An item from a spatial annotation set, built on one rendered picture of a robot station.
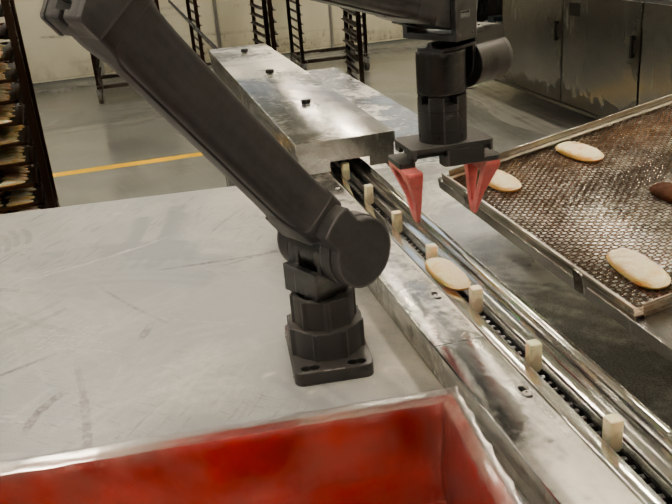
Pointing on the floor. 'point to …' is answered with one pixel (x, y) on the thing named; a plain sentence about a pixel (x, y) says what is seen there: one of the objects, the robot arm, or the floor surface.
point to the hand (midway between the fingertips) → (445, 210)
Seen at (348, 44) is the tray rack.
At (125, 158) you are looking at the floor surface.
